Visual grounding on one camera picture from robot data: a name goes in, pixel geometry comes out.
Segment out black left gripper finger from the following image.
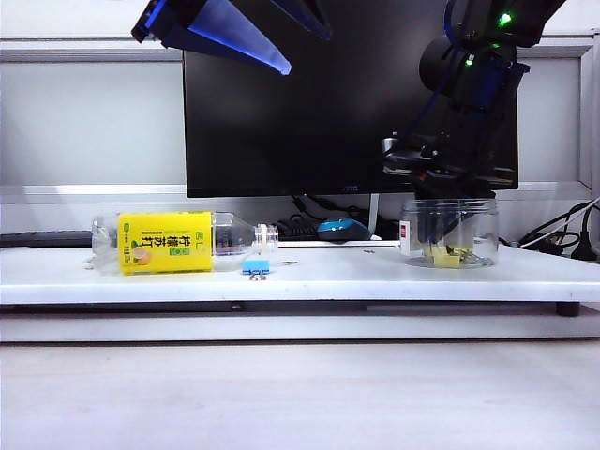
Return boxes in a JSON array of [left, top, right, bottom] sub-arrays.
[[275, 0, 335, 41]]

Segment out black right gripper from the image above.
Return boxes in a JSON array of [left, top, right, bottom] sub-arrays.
[[382, 105, 519, 249]]

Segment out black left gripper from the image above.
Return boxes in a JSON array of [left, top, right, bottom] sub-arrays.
[[130, 0, 293, 77]]

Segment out round transparent plastic jar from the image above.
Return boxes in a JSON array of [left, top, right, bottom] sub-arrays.
[[400, 196, 501, 270]]

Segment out blue black computer mouse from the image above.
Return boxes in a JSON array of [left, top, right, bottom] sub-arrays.
[[317, 218, 370, 243]]

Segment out black computer monitor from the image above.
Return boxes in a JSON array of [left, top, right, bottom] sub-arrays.
[[181, 0, 520, 199]]

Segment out white raised desk board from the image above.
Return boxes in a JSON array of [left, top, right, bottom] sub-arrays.
[[0, 243, 600, 307]]

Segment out black power plug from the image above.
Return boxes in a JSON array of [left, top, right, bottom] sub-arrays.
[[570, 219, 600, 262]]

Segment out blue binder clip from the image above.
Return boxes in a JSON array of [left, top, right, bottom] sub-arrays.
[[241, 257, 271, 282]]

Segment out clear bottle with yellow label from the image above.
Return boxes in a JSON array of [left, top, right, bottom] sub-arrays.
[[89, 209, 281, 276]]

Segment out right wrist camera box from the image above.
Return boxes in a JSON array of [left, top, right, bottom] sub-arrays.
[[381, 132, 455, 165]]

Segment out blue right wrist cable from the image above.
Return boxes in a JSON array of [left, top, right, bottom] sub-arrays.
[[396, 74, 458, 144]]

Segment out white cable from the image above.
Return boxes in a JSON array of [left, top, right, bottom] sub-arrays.
[[517, 201, 600, 248]]

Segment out black looped power cables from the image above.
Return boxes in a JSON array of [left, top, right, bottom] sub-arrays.
[[497, 196, 600, 259]]

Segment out grey aluminium partition frame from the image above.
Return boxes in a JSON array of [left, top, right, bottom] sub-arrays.
[[0, 35, 600, 207]]

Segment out black monitor cables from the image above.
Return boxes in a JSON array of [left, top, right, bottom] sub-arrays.
[[276, 194, 376, 238]]

